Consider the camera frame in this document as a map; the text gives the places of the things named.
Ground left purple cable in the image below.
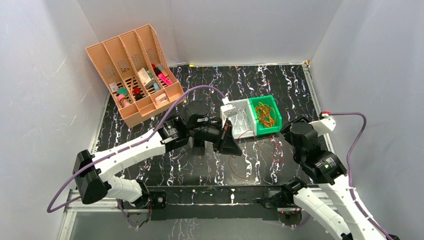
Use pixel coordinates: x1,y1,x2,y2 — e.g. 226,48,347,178
46,85,229,214

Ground pink tape roll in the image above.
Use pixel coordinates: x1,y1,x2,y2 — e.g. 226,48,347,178
117,87,131,108

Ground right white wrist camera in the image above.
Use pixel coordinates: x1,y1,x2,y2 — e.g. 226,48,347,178
309,111,336,136

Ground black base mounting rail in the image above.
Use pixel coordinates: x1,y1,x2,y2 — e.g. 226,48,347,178
148,185,300,221

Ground yellow and red wire bundle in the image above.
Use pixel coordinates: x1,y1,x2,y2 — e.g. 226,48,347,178
254,101,277,128

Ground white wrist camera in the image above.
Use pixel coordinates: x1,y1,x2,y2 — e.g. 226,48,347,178
309,111,336,136
220,97,238,123

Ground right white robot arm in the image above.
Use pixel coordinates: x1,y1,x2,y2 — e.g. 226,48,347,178
280,112,399,240

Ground peach desk file organizer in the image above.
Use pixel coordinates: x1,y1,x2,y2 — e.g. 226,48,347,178
86,24,184,128

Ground white perforated filament spool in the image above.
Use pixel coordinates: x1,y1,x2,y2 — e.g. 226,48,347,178
188,137,208,156

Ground white label box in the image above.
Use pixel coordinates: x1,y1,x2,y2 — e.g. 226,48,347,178
137,68,154,89

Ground white wires in bin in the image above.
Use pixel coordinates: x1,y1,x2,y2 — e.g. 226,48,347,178
233,107,254,133

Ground white plastic bin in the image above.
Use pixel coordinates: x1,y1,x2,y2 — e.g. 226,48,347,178
229,98,257,139

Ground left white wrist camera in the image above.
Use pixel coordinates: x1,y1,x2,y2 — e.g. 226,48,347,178
220,97,238,123

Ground green plastic bin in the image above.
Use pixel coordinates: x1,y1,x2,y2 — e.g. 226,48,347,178
249,95,283,136

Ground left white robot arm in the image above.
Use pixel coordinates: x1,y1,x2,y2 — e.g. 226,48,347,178
73,114,242,208

